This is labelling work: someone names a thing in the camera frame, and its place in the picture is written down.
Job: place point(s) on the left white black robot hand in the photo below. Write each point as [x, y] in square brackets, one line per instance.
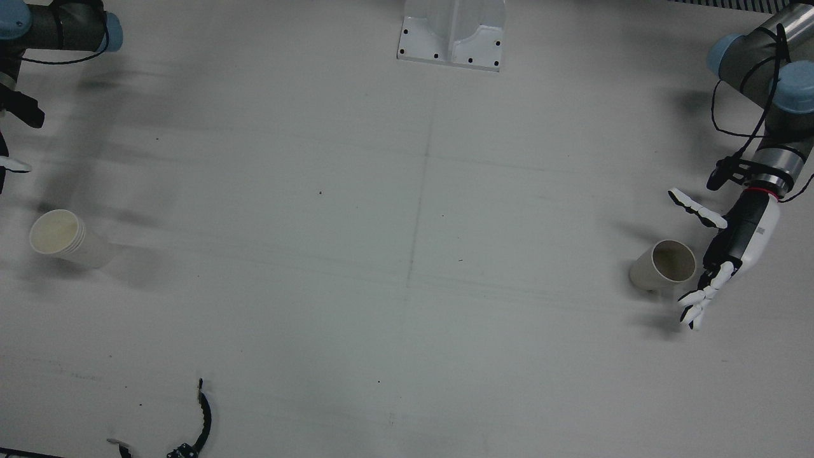
[750, 229]

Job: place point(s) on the white metal mounting pedestal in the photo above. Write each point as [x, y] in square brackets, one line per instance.
[451, 32]

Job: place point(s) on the left UR5e robot arm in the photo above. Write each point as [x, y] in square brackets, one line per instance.
[750, 63]

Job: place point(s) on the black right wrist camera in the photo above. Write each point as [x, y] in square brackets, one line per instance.
[22, 108]

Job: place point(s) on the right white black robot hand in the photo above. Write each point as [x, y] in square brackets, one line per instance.
[13, 165]

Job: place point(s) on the single beige paper cup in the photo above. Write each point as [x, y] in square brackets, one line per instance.
[648, 270]

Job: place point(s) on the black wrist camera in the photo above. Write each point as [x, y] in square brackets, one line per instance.
[22, 108]
[720, 175]

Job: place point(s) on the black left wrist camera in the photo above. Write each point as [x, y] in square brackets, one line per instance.
[720, 175]

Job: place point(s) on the stack of white paper cups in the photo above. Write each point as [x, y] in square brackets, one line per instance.
[82, 245]

